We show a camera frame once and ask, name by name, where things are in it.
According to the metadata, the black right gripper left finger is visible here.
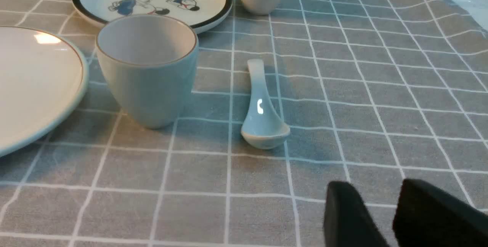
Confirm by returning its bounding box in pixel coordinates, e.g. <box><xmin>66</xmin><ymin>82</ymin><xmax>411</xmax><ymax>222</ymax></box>
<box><xmin>323</xmin><ymin>181</ymin><xmax>389</xmax><ymax>247</ymax></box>

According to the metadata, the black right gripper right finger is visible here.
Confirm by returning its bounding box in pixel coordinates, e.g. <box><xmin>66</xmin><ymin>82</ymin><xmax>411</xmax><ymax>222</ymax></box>
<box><xmin>393</xmin><ymin>179</ymin><xmax>488</xmax><ymax>247</ymax></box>

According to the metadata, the light blue ceramic cup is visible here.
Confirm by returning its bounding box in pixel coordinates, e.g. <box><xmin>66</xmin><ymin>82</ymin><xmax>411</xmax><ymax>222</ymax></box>
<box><xmin>95</xmin><ymin>14</ymin><xmax>199</xmax><ymax>129</ymax></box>

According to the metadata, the light blue ceramic spoon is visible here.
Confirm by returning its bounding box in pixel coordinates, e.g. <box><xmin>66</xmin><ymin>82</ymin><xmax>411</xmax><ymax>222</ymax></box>
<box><xmin>241</xmin><ymin>58</ymin><xmax>291</xmax><ymax>150</ymax></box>

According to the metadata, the grey checkered tablecloth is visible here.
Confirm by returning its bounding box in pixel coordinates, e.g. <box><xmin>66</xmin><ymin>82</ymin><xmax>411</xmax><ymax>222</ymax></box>
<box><xmin>1</xmin><ymin>0</ymin><xmax>487</xmax><ymax>247</ymax></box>

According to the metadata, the large light blue plate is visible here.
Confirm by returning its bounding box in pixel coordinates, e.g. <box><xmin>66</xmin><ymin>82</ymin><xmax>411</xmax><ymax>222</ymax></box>
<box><xmin>0</xmin><ymin>26</ymin><xmax>89</xmax><ymax>156</ymax></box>

